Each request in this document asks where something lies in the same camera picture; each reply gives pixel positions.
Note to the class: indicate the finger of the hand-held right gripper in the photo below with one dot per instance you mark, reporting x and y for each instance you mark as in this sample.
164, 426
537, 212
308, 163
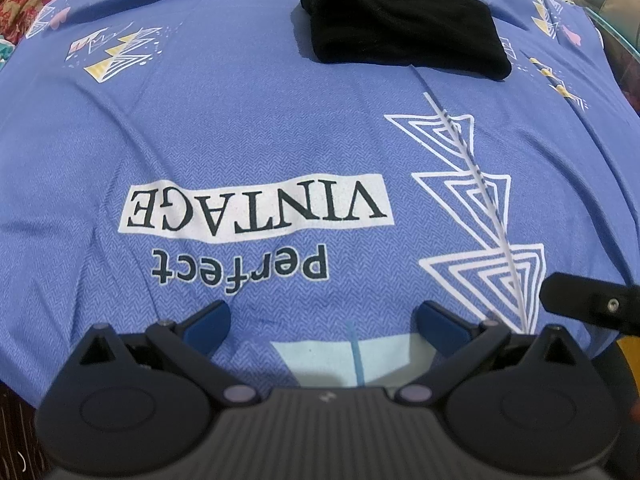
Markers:
585, 297

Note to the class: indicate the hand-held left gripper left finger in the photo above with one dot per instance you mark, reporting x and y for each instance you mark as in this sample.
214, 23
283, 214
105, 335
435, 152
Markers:
210, 317

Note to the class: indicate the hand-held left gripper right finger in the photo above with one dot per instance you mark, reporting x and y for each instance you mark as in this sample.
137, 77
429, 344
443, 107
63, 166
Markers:
440, 320

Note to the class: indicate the black pants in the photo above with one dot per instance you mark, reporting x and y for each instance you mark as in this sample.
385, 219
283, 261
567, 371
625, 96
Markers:
400, 25

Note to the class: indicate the blue printed bedsheet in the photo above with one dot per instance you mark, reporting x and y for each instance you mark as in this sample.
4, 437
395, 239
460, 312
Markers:
250, 110

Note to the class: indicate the glass table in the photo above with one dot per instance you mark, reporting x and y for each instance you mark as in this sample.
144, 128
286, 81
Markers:
617, 10

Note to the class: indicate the teal patterned cloth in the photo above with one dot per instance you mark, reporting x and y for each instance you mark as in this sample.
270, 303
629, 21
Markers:
4, 52

